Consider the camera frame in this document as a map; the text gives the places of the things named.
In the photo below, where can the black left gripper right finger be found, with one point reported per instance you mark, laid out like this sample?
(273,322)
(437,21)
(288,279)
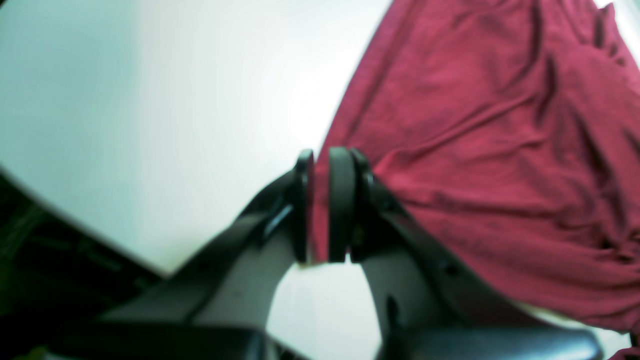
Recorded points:
(429,304)

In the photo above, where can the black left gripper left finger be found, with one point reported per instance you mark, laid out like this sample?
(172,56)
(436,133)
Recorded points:
(216,307)

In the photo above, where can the dark red long-sleeve t-shirt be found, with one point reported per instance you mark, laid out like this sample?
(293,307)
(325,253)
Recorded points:
(509,129)

